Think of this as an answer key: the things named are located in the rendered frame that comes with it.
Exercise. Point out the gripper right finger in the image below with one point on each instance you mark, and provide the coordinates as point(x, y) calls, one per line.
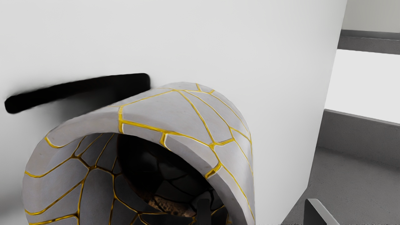
point(315, 215)

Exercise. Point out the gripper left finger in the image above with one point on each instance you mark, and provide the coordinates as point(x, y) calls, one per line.
point(203, 214)

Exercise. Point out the grey mug with gold cracks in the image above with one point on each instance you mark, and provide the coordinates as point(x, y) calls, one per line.
point(175, 118)

